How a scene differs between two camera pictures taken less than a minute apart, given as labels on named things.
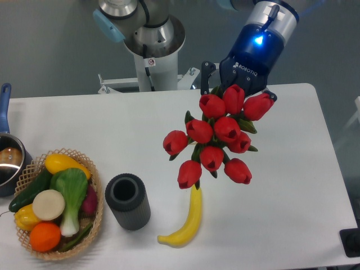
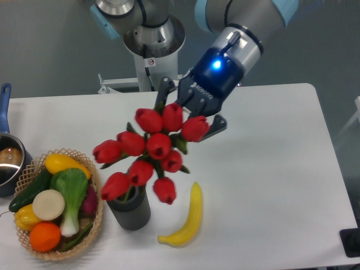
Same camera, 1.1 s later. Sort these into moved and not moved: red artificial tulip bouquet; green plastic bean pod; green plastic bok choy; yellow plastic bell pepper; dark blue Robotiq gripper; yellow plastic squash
Moved: red artificial tulip bouquet; dark blue Robotiq gripper
Not moved: green plastic bean pod; green plastic bok choy; yellow plastic bell pepper; yellow plastic squash
